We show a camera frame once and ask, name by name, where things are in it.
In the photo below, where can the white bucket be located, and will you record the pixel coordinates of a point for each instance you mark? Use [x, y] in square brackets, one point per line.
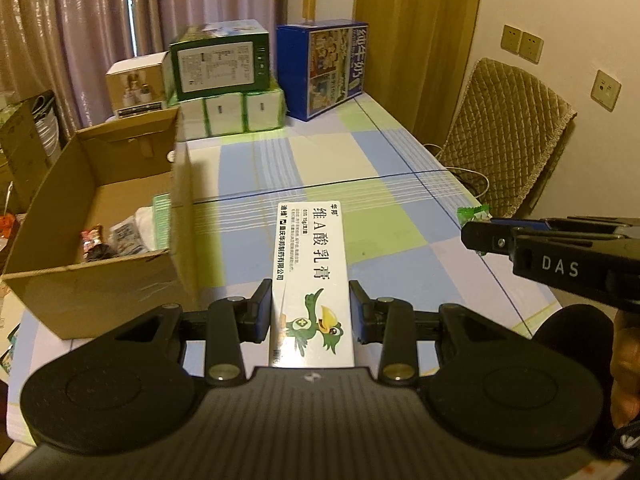
[46, 122]

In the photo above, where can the green milk carton box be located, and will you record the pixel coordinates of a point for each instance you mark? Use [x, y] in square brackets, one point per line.
[222, 57]

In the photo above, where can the right hand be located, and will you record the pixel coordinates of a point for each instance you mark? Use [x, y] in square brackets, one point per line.
[625, 369]

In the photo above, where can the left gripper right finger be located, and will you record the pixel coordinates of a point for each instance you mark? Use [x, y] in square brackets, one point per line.
[390, 322]

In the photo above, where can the white humidifier product box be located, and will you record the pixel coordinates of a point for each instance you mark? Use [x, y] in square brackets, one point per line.
[142, 84]

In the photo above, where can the green tissue pack bundle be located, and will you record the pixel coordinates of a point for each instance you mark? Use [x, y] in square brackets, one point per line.
[232, 113]

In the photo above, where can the white printed packet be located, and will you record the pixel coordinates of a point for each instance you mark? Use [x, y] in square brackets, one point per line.
[125, 238]

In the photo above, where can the white ointment box with bird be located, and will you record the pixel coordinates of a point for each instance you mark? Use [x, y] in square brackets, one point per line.
[311, 323]

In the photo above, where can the green candy wrapper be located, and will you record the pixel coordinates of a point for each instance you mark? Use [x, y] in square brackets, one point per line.
[473, 213]

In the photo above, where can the brown cardboard carton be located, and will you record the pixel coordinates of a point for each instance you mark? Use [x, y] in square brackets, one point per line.
[24, 163]

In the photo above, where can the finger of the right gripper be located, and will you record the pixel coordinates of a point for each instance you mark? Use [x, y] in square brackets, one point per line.
[491, 237]
[589, 226]

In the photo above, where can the pink curtain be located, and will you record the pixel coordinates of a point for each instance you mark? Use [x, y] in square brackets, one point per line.
[67, 46]

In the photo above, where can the red snack packet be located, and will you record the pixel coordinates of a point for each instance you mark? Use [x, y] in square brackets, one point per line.
[94, 246]

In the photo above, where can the open cardboard box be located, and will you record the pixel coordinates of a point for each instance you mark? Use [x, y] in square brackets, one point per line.
[103, 176]

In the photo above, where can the checkered tablecloth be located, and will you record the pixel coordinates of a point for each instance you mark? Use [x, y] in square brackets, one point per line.
[143, 380]

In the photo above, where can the quilted brown chair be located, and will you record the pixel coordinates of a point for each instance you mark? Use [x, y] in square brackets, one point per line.
[512, 128]

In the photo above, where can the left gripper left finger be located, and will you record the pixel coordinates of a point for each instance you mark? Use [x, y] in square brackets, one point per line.
[229, 322]

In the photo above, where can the green medicine box in carton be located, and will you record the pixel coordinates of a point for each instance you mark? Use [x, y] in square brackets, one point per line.
[161, 220]

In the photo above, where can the blue milk carton box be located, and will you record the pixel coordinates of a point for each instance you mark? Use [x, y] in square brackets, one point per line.
[320, 65]

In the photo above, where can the wall power socket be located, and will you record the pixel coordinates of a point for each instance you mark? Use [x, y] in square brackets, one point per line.
[523, 44]

